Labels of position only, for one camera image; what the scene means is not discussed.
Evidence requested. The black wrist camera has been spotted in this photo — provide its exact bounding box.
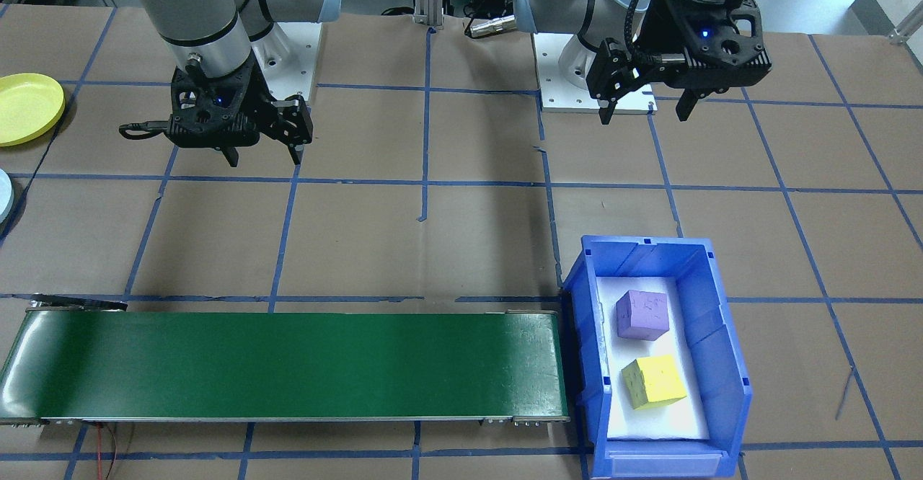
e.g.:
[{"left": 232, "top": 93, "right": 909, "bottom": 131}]
[
  {"left": 167, "top": 115, "right": 262, "bottom": 150},
  {"left": 682, "top": 51, "right": 773, "bottom": 94}
]

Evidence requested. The black camera cable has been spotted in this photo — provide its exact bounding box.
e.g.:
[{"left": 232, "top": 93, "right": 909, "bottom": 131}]
[{"left": 118, "top": 120, "right": 174, "bottom": 141}]

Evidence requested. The silver cylindrical plug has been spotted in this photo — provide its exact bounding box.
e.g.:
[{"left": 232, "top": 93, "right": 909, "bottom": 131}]
[{"left": 464, "top": 14, "right": 517, "bottom": 38}]

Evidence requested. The red and black wire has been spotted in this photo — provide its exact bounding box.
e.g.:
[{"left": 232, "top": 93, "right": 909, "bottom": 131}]
[{"left": 92, "top": 422, "right": 122, "bottom": 480}]

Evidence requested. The yellow foam block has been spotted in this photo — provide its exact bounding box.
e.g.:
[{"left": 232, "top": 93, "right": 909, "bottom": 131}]
[{"left": 621, "top": 355, "right": 688, "bottom": 412}]

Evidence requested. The thin black cable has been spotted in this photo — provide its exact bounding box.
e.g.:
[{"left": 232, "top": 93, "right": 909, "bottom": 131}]
[{"left": 0, "top": 102, "right": 73, "bottom": 246}]

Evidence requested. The white square base plate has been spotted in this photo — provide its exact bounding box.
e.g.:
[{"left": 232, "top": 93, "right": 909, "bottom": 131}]
[
  {"left": 247, "top": 22, "right": 322, "bottom": 103},
  {"left": 534, "top": 33, "right": 658, "bottom": 115}
]

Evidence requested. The yellow plate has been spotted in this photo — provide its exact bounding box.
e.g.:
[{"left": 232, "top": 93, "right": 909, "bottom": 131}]
[{"left": 0, "top": 73, "right": 66, "bottom": 148}]

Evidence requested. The blue plastic storage bin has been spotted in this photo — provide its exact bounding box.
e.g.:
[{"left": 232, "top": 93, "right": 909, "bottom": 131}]
[{"left": 561, "top": 235, "right": 754, "bottom": 479}]

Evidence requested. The black braided cable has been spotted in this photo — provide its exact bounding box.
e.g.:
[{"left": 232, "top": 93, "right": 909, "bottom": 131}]
[{"left": 623, "top": 0, "right": 687, "bottom": 64}]

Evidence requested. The green conveyor belt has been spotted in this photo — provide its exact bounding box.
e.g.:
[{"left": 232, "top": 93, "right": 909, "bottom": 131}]
[{"left": 0, "top": 293, "right": 571, "bottom": 427}]

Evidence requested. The purple foam block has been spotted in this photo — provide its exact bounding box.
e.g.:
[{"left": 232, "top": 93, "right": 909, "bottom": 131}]
[{"left": 615, "top": 290, "right": 671, "bottom": 342}]

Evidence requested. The white foam pad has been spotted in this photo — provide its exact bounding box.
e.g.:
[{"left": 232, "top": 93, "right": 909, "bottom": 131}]
[{"left": 597, "top": 275, "right": 712, "bottom": 442}]

